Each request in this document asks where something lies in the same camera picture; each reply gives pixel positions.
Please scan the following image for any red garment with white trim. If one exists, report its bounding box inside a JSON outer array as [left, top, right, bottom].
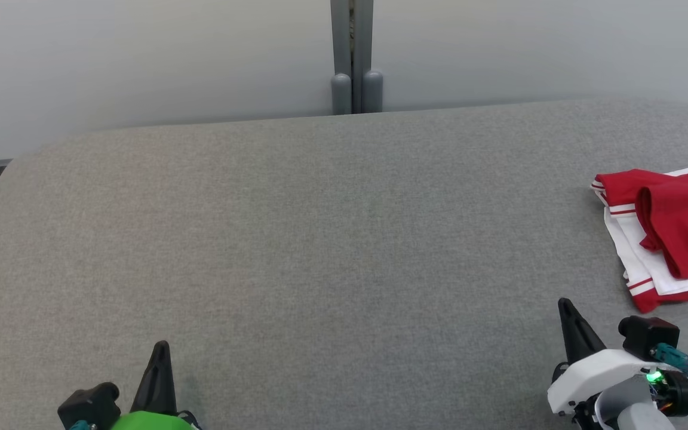
[[590, 165, 688, 314]]

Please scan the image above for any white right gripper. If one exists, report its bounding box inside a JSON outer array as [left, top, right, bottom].
[[546, 297, 659, 417]]

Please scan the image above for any grey fabric sofa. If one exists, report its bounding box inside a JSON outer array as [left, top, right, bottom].
[[0, 97, 688, 430]]

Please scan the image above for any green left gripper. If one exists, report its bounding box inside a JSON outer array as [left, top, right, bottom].
[[107, 340, 199, 430]]

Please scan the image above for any grey double partition post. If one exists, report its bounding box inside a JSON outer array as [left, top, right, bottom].
[[330, 0, 384, 115]]

